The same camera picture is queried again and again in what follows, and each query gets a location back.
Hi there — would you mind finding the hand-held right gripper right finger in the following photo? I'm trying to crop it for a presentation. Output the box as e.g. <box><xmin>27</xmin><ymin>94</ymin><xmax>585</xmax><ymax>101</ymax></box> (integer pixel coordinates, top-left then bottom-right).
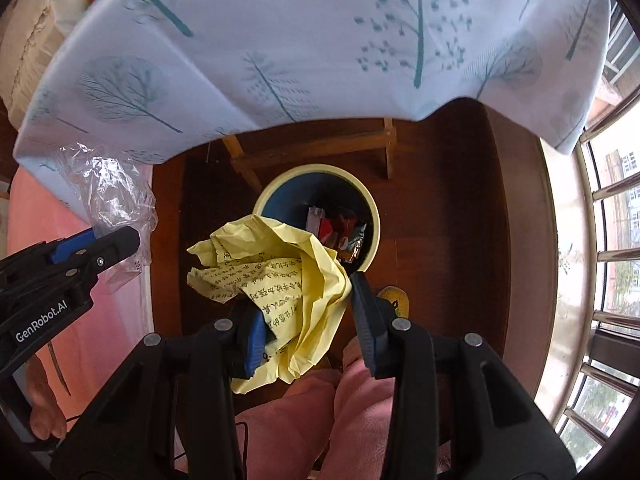
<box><xmin>349</xmin><ymin>271</ymin><xmax>578</xmax><ymax>480</ymax></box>

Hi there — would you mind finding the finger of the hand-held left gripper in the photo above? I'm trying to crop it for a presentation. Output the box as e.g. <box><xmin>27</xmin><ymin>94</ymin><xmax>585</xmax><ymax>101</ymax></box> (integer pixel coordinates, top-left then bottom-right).
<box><xmin>47</xmin><ymin>226</ymin><xmax>142</xmax><ymax>306</ymax></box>
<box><xmin>30</xmin><ymin>227</ymin><xmax>99</xmax><ymax>273</ymax></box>

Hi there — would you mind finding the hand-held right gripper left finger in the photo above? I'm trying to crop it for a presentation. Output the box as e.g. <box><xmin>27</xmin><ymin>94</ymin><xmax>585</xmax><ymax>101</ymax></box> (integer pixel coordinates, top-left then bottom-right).
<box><xmin>50</xmin><ymin>300</ymin><xmax>278</xmax><ymax>480</ymax></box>

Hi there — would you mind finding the clear plastic bag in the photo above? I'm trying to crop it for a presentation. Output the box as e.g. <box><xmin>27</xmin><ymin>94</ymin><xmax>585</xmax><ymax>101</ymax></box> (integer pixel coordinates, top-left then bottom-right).
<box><xmin>54</xmin><ymin>142</ymin><xmax>158</xmax><ymax>293</ymax></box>

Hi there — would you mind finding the yellow paper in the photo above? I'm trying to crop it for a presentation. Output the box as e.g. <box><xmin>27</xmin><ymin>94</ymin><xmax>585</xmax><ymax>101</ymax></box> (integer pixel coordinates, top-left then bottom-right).
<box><xmin>186</xmin><ymin>214</ymin><xmax>353</xmax><ymax>395</ymax></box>

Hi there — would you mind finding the strawberry milk carton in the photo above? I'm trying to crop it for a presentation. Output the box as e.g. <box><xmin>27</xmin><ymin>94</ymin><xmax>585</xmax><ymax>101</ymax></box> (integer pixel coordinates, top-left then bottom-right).
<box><xmin>305</xmin><ymin>204</ymin><xmax>335</xmax><ymax>241</ymax></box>

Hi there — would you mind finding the blue bin with cream rim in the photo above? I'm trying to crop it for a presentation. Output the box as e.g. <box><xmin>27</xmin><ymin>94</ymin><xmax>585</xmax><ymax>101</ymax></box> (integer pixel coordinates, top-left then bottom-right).
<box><xmin>251</xmin><ymin>163</ymin><xmax>382</xmax><ymax>273</ymax></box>

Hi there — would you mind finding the person's left hand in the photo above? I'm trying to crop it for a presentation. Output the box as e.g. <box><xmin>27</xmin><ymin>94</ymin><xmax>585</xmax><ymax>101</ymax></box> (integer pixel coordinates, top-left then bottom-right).
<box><xmin>26</xmin><ymin>354</ymin><xmax>68</xmax><ymax>442</ymax></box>

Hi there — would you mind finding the yellow slipper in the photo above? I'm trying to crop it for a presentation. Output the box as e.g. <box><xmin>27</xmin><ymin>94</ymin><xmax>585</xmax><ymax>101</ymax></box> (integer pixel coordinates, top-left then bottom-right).
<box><xmin>375</xmin><ymin>285</ymin><xmax>411</xmax><ymax>318</ymax></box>

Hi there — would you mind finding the pink bed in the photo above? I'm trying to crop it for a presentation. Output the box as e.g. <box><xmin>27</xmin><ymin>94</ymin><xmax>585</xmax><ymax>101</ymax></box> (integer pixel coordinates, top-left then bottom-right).
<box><xmin>0</xmin><ymin>162</ymin><xmax>156</xmax><ymax>441</ymax></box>

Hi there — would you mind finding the person's right leg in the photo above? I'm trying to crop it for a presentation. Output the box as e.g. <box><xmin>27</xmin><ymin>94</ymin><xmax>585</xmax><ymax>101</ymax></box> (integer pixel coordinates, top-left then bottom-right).
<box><xmin>320</xmin><ymin>332</ymin><xmax>451</xmax><ymax>480</ymax></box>

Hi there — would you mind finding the window grille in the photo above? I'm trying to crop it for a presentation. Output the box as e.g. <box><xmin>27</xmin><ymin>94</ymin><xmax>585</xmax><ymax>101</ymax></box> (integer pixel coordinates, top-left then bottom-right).
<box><xmin>535</xmin><ymin>10</ymin><xmax>640</xmax><ymax>471</ymax></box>

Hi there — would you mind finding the tree-print tablecloth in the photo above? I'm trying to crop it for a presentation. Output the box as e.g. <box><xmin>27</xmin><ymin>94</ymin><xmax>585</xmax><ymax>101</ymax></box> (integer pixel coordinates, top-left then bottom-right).
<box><xmin>12</xmin><ymin>0</ymin><xmax>613</xmax><ymax>223</ymax></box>

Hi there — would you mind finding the wooden table frame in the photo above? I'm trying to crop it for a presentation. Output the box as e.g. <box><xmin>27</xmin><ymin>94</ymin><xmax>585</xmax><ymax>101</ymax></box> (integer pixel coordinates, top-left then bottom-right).
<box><xmin>220</xmin><ymin>117</ymin><xmax>398</xmax><ymax>196</ymax></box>

